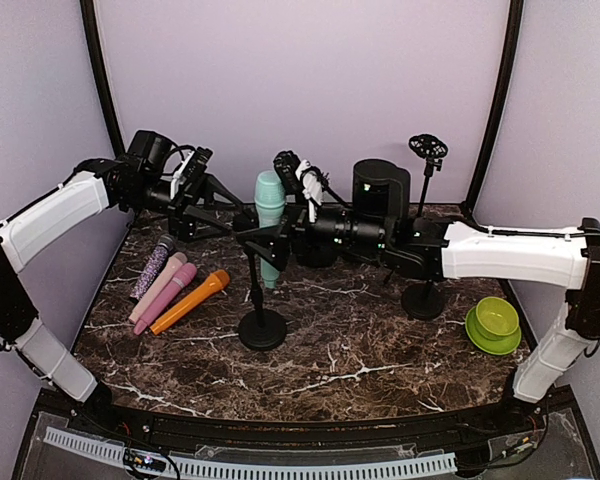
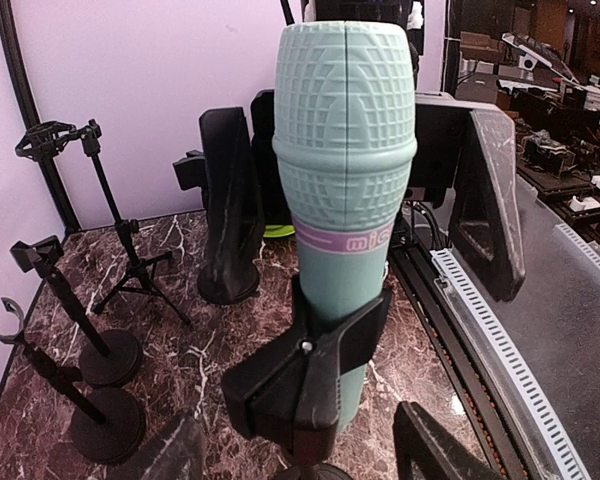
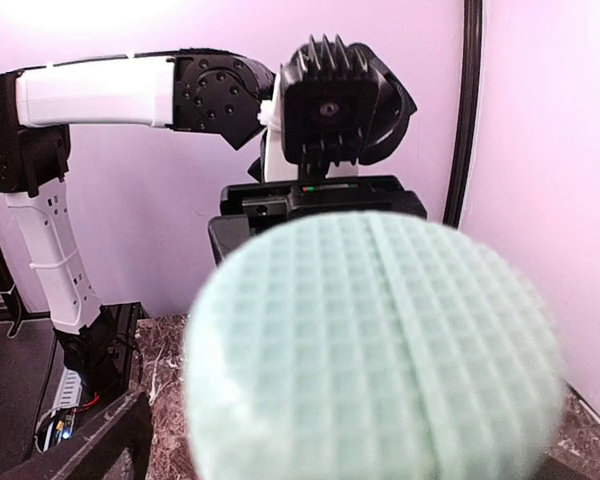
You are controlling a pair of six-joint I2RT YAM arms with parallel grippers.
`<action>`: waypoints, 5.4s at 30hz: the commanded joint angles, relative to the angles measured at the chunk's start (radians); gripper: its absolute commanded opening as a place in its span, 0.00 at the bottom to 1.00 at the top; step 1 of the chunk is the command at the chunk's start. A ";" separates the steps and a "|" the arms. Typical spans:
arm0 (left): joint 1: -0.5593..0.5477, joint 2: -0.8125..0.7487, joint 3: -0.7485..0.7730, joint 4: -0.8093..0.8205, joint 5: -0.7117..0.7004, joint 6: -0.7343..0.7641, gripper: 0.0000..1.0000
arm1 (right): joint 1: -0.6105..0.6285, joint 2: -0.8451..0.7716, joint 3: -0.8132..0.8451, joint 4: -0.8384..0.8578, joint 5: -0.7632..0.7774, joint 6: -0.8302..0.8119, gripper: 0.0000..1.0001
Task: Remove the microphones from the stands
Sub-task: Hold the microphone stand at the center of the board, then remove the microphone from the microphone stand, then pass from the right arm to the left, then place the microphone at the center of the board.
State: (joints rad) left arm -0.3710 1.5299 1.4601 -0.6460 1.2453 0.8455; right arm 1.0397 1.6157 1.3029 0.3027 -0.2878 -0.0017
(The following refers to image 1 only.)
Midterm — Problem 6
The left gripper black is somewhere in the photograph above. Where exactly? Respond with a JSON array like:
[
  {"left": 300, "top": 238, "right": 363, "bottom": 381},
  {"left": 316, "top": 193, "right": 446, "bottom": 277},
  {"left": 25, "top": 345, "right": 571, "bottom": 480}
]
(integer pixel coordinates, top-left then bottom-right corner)
[{"left": 124, "top": 172, "right": 244, "bottom": 243}]

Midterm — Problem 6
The glitter microphone with silver grille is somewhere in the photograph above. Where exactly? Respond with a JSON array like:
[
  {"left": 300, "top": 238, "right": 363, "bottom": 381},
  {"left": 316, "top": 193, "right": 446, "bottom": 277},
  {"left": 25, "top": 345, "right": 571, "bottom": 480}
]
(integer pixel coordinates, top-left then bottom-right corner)
[{"left": 129, "top": 234, "right": 175, "bottom": 304}]

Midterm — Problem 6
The mint green microphone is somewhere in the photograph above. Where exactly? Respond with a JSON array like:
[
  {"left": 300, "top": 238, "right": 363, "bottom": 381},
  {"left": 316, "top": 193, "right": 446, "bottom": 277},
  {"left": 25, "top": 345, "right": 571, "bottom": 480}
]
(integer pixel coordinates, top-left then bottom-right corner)
[{"left": 254, "top": 170, "right": 286, "bottom": 289}]

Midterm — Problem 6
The cream white microphone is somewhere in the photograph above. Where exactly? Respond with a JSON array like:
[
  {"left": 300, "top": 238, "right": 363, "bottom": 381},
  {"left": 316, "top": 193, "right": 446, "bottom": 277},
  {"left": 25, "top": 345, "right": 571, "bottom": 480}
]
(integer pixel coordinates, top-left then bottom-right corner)
[{"left": 129, "top": 252, "right": 187, "bottom": 324}]

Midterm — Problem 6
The orange microphone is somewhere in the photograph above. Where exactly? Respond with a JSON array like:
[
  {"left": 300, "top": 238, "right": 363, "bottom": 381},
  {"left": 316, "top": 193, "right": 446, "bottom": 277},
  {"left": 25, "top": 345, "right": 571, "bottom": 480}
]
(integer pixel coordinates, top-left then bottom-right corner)
[{"left": 150, "top": 270, "right": 230, "bottom": 335}]

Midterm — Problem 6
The pink microphone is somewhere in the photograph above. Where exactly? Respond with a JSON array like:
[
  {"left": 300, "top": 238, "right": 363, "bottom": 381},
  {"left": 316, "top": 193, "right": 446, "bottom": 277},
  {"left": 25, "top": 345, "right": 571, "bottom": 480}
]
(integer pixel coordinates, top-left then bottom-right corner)
[{"left": 133, "top": 263, "right": 197, "bottom": 335}]

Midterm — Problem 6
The black tripod stand with shock mount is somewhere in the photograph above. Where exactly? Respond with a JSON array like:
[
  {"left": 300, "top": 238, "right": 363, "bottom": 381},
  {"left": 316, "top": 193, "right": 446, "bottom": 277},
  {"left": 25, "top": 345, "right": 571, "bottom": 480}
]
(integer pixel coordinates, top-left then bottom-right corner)
[{"left": 382, "top": 133, "right": 450, "bottom": 286}]

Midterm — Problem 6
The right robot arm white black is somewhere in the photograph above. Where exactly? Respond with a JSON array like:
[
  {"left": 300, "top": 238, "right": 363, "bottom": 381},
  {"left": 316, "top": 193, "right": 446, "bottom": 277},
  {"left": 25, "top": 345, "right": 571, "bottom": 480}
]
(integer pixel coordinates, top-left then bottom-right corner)
[{"left": 234, "top": 152, "right": 600, "bottom": 434}]

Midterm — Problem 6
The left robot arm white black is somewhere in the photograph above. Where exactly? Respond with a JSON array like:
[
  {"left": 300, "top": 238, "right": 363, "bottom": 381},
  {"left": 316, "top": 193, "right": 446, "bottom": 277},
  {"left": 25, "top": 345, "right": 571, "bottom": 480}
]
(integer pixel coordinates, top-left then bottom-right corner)
[{"left": 0, "top": 130, "right": 245, "bottom": 436}]

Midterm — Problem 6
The green bowl on saucer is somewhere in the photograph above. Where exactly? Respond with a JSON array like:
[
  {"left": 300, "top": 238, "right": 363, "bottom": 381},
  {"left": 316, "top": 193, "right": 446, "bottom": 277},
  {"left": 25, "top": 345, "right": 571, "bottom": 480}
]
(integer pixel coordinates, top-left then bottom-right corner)
[{"left": 465, "top": 296, "right": 522, "bottom": 356}]

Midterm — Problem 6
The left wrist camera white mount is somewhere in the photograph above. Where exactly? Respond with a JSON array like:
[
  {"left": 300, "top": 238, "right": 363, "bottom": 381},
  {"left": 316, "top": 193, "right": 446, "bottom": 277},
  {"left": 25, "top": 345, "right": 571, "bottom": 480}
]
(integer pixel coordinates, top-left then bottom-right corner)
[{"left": 170, "top": 147, "right": 213, "bottom": 200}]

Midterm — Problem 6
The left black corner post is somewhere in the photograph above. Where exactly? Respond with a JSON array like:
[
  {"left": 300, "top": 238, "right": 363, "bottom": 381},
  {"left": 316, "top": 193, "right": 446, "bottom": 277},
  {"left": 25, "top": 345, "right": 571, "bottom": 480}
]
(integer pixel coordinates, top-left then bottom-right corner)
[{"left": 79, "top": 0, "right": 125, "bottom": 159}]

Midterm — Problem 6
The black corner post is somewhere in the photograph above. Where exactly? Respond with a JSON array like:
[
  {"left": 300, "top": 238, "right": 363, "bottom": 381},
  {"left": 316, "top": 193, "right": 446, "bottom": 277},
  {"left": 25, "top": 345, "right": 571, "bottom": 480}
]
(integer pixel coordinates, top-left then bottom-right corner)
[
  {"left": 461, "top": 0, "right": 524, "bottom": 217},
  {"left": 79, "top": 0, "right": 125, "bottom": 159}
]

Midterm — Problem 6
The white slotted cable duct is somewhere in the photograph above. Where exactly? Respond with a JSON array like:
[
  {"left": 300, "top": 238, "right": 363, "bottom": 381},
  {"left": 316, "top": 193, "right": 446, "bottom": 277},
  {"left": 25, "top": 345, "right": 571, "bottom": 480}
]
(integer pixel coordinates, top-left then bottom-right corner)
[{"left": 43, "top": 427, "right": 457, "bottom": 479}]

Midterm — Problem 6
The black front rail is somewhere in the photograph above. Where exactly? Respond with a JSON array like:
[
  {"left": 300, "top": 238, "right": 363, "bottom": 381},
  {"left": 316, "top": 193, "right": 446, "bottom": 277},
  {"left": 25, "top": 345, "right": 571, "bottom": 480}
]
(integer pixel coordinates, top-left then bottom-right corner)
[{"left": 29, "top": 389, "right": 576, "bottom": 454}]

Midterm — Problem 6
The right black corner post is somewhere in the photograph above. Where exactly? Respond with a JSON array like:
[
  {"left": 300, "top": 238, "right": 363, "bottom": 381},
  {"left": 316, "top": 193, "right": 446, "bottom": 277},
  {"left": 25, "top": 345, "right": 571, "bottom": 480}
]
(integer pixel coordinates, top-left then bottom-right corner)
[{"left": 461, "top": 0, "right": 524, "bottom": 217}]

